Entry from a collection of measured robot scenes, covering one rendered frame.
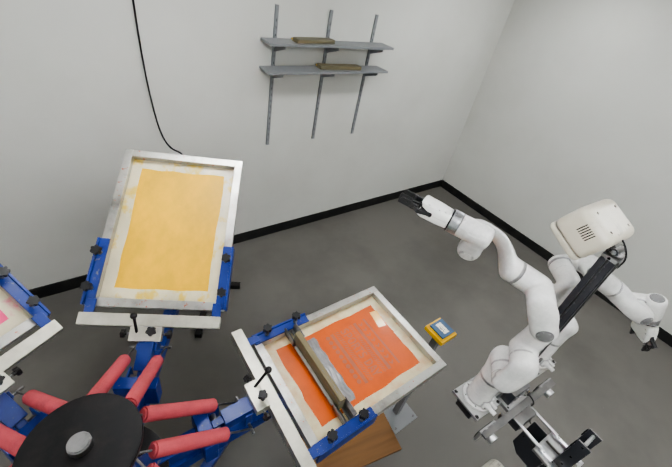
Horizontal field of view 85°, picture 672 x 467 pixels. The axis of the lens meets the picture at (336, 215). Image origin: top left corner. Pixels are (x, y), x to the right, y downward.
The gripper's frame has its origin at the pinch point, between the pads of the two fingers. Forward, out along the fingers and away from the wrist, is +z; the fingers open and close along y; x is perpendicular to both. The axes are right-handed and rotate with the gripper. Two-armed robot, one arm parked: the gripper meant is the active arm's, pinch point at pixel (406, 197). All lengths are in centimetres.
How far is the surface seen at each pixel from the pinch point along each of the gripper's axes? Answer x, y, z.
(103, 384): 93, 54, 59
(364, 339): 93, -40, -9
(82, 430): 84, 70, 46
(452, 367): 162, -149, -79
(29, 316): 104, 47, 111
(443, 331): 82, -68, -44
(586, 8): -136, -350, -36
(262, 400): 93, 23, 13
